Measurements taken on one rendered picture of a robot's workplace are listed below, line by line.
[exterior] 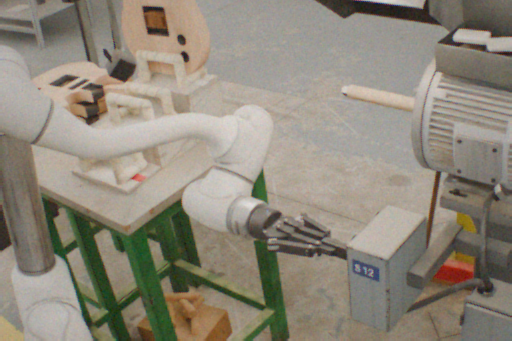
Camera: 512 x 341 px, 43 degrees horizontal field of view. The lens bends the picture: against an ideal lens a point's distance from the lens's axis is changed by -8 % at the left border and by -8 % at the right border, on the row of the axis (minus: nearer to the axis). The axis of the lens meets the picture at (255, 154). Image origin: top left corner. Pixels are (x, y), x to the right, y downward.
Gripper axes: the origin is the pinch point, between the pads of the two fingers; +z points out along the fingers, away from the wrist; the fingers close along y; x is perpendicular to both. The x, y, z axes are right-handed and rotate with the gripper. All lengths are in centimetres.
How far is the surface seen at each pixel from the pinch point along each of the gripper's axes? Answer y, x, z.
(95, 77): -45, -4, -139
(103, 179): -7, -13, -89
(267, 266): -46, -64, -66
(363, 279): 3.5, -2.0, 8.4
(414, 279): -3.5, -4.5, 16.0
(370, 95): -30.1, 18.9, -9.5
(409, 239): -4.8, 4.1, 14.1
